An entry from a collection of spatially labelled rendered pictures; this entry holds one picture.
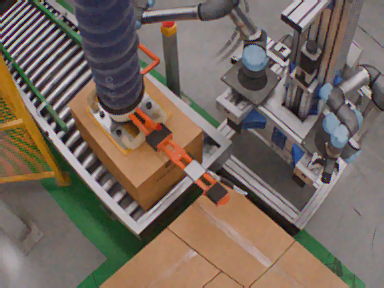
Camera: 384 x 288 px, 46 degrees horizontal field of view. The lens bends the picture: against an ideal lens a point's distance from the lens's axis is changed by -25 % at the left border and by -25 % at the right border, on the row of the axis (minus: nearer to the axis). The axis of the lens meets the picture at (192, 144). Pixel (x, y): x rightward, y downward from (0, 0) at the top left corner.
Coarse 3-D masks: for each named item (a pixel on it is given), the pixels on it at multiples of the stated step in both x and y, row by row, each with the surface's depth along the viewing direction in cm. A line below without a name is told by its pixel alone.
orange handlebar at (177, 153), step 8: (144, 48) 267; (152, 56) 265; (152, 64) 263; (144, 72) 261; (136, 120) 252; (144, 128) 250; (176, 144) 248; (168, 152) 246; (176, 152) 246; (184, 152) 245; (176, 160) 244; (192, 160) 245; (184, 168) 243; (208, 176) 242; (200, 184) 241; (224, 200) 238
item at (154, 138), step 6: (162, 126) 250; (150, 132) 249; (156, 132) 249; (162, 132) 249; (168, 132) 249; (150, 138) 248; (156, 138) 248; (162, 138) 248; (168, 138) 247; (150, 144) 250; (156, 144) 247; (162, 144) 246; (156, 150) 249
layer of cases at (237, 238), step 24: (192, 216) 291; (216, 216) 291; (240, 216) 291; (264, 216) 290; (168, 240) 286; (192, 240) 286; (216, 240) 286; (240, 240) 285; (264, 240) 284; (288, 240) 283; (144, 264) 280; (168, 264) 280; (192, 264) 280; (216, 264) 280; (240, 264) 279; (264, 264) 279; (288, 264) 277; (312, 264) 276
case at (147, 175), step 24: (96, 96) 273; (168, 120) 267; (192, 120) 267; (96, 144) 271; (144, 144) 263; (168, 144) 263; (192, 144) 268; (120, 168) 259; (144, 168) 259; (168, 168) 268; (144, 192) 268
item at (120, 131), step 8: (88, 112) 268; (96, 112) 267; (104, 112) 267; (96, 120) 266; (104, 128) 264; (120, 128) 263; (112, 136) 262; (120, 136) 262; (128, 136) 262; (120, 144) 260; (128, 152) 259
